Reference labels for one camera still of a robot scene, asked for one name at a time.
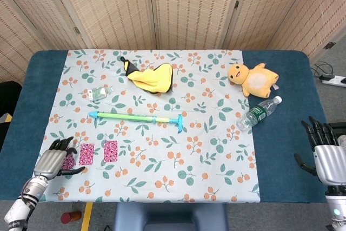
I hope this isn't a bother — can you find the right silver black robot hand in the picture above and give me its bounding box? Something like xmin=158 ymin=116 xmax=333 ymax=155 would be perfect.
xmin=294 ymin=116 xmax=346 ymax=188

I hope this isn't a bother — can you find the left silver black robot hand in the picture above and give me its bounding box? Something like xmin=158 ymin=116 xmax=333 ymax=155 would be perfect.
xmin=32 ymin=136 xmax=86 ymax=181

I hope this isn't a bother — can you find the black box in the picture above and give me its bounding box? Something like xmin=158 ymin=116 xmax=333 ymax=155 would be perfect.
xmin=328 ymin=122 xmax=346 ymax=137

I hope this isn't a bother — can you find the dark blue table cover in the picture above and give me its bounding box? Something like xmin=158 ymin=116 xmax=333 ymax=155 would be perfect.
xmin=0 ymin=49 xmax=329 ymax=204

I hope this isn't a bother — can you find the black bulky chair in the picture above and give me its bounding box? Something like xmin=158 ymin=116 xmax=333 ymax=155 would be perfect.
xmin=0 ymin=81 xmax=23 ymax=145

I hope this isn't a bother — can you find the white power strip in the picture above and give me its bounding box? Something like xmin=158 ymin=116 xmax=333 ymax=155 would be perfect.
xmin=318 ymin=75 xmax=346 ymax=88

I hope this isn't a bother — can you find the green blue water pump toy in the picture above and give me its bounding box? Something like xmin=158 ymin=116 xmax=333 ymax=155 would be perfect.
xmin=88 ymin=110 xmax=185 ymax=134

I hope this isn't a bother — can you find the clear plastic water bottle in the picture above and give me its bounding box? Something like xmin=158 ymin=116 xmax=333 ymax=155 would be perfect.
xmin=236 ymin=95 xmax=283 ymax=131

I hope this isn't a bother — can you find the yellow plush toy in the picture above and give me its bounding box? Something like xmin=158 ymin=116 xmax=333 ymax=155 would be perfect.
xmin=227 ymin=62 xmax=280 ymax=98

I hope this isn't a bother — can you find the floral printed tablecloth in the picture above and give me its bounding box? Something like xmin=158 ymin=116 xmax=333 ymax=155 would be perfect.
xmin=26 ymin=49 xmax=261 ymax=204

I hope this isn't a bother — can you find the grey blue robot torso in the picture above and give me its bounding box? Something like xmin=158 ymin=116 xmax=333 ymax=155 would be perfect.
xmin=113 ymin=202 xmax=228 ymax=231

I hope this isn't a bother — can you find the yellow black cloth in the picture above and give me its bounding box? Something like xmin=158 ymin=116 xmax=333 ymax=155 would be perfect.
xmin=120 ymin=56 xmax=174 ymax=95

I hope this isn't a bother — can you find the woven folding screen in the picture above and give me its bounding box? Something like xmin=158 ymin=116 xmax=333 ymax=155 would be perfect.
xmin=0 ymin=0 xmax=346 ymax=85

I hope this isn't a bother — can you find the black power cable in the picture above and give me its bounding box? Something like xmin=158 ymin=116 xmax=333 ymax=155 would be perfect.
xmin=310 ymin=61 xmax=335 ymax=77

